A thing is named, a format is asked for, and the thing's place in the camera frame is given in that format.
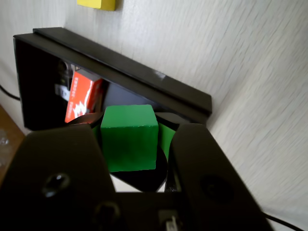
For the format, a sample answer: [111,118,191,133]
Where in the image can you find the yellow wooden cube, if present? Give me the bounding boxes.
[77,0,117,12]

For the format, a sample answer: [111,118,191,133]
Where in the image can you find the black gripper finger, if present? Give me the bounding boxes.
[155,112,275,231]
[0,112,116,231]

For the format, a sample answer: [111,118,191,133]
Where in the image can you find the black cardboard box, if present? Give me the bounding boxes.
[13,33,210,193]

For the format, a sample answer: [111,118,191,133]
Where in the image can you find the orange small carton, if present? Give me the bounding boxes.
[64,70,104,123]

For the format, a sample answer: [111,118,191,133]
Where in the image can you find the green wooden cube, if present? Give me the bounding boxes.
[100,104,159,173]

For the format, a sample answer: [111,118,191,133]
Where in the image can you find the thick black sleeved cable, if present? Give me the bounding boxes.
[264,213,307,231]

